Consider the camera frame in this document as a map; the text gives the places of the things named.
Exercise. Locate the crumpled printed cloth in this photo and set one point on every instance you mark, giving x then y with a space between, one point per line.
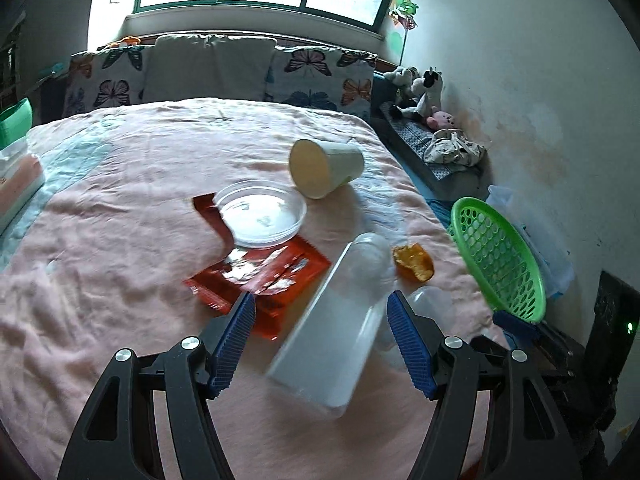
452 147

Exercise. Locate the large butterfly print pillow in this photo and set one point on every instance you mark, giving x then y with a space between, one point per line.
320 80

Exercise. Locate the clear plastic cup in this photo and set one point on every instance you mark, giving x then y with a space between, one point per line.
372 260
432 307

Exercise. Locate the paper cup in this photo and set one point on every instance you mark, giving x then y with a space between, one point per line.
320 165

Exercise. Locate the green plastic basket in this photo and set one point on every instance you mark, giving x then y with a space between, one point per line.
520 305

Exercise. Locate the orange plush toy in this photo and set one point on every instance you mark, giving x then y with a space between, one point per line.
125 40

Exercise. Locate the red snack wrapper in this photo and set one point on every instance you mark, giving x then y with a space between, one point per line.
280 280

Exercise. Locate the orange wrapper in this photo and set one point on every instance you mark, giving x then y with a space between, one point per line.
414 262

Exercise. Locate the green plastic tub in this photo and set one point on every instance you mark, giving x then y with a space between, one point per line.
15 120

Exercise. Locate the plain beige cushion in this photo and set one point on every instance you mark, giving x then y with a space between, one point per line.
210 67

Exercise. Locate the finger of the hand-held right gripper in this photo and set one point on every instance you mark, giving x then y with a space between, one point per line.
515 322

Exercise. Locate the patterned bench mat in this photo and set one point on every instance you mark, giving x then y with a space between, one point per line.
415 132

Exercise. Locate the colourful pinwheel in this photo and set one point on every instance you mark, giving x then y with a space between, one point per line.
404 12

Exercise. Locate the clear plastic storage box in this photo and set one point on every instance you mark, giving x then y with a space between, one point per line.
557 265

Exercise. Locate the pink plush toy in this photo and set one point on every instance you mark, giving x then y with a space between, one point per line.
441 120

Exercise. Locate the small butterfly print pillow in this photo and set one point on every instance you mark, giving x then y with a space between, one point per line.
105 85

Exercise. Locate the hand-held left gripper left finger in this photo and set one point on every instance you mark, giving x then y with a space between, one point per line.
235 340

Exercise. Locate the clear rectangular plastic container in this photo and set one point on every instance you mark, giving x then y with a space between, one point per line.
330 340

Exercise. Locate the pink blanket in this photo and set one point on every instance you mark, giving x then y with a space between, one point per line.
125 210

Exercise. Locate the dark blue mat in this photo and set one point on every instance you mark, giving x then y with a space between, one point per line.
385 95

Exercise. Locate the grey plush toy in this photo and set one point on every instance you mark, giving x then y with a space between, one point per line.
404 76

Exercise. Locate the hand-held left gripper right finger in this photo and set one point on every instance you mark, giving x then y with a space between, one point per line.
407 345

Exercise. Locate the cow plush toy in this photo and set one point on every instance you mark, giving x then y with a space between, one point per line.
430 92

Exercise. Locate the round clear plastic dish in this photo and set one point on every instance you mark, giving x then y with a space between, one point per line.
260 212

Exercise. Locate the tissue pack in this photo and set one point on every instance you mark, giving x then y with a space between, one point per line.
20 180

